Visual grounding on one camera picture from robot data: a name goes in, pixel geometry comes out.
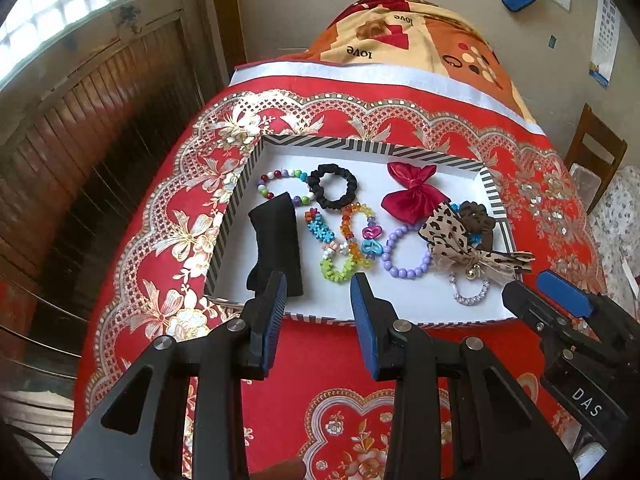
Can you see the wall calendar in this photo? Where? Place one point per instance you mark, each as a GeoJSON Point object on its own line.
{"type": "Point", "coordinates": [605, 35]}

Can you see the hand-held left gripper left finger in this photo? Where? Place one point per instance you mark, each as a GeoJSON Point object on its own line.
{"type": "Point", "coordinates": [274, 312]}

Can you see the window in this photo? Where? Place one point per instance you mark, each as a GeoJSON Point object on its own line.
{"type": "Point", "coordinates": [65, 5]}

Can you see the leopard print bow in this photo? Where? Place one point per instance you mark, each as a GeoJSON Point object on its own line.
{"type": "Point", "coordinates": [445, 235]}

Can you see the white floral cloth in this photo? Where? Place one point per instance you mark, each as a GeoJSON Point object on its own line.
{"type": "Point", "coordinates": [620, 230]}

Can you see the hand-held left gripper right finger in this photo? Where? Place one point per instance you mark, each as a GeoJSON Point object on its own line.
{"type": "Point", "coordinates": [362, 317]}

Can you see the black hair bow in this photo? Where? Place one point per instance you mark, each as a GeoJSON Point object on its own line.
{"type": "Point", "coordinates": [277, 240]}

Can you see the striped edge white box tray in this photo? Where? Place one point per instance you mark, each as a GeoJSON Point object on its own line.
{"type": "Point", "coordinates": [370, 180]}

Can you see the orange printed blanket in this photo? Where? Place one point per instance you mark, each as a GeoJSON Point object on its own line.
{"type": "Point", "coordinates": [425, 50]}

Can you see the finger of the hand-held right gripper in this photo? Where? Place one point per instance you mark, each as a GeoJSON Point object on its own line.
{"type": "Point", "coordinates": [535, 310]}
{"type": "Point", "coordinates": [565, 292]}

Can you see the black scrunchie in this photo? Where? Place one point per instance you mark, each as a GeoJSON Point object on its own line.
{"type": "Point", "coordinates": [320, 195]}

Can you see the red gold floral tablecloth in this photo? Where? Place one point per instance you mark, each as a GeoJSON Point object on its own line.
{"type": "Point", "coordinates": [320, 360]}

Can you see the red satin bow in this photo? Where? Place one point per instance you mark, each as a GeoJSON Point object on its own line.
{"type": "Point", "coordinates": [410, 195]}

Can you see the person's left hand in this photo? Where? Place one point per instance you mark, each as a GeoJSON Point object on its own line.
{"type": "Point", "coordinates": [280, 471]}

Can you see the brown flower hair clip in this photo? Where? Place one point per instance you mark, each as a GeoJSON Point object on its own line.
{"type": "Point", "coordinates": [475, 215]}

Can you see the wooden chair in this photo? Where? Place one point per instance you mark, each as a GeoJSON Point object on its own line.
{"type": "Point", "coordinates": [597, 145]}

